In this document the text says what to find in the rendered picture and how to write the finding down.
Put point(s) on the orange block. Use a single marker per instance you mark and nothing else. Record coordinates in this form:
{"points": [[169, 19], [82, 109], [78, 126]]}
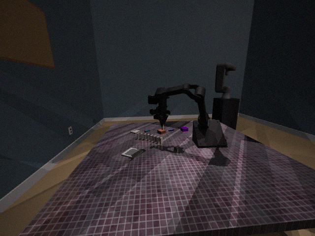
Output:
{"points": [[160, 131]]}

